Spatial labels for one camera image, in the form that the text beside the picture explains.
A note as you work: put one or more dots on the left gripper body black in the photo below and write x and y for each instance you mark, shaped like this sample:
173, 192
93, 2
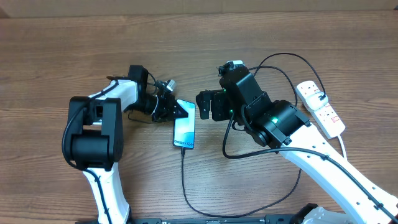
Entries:
163, 108

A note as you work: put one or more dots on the Samsung Galaxy smartphone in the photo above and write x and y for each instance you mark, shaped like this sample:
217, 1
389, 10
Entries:
184, 128

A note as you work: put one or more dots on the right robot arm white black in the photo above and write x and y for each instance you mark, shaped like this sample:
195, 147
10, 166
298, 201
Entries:
279, 126

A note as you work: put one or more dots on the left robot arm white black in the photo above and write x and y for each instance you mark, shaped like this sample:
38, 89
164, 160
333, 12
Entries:
93, 139

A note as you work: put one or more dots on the white charger plug adapter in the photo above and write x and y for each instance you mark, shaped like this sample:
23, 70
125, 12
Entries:
315, 101

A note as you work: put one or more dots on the white power strip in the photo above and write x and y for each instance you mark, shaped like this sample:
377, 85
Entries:
326, 117

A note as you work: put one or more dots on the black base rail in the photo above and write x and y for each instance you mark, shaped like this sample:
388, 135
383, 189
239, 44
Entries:
268, 219

